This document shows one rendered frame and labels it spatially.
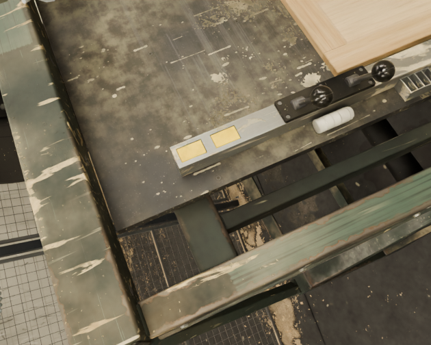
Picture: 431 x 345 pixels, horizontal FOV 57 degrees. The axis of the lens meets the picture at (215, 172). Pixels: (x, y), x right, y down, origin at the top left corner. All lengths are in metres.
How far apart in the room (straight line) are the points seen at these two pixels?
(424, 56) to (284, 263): 0.52
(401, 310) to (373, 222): 1.87
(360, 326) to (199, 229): 2.09
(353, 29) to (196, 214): 0.53
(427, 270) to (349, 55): 1.68
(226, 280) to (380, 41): 0.61
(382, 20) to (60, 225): 0.79
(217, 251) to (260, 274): 0.12
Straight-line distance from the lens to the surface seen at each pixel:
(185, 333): 1.32
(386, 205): 0.74
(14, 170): 1.32
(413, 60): 0.93
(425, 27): 1.03
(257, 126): 0.77
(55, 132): 0.76
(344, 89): 0.83
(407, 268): 2.46
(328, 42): 0.94
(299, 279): 1.84
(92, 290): 0.64
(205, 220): 0.77
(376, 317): 2.68
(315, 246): 0.68
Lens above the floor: 2.09
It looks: 38 degrees down
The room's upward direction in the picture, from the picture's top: 98 degrees counter-clockwise
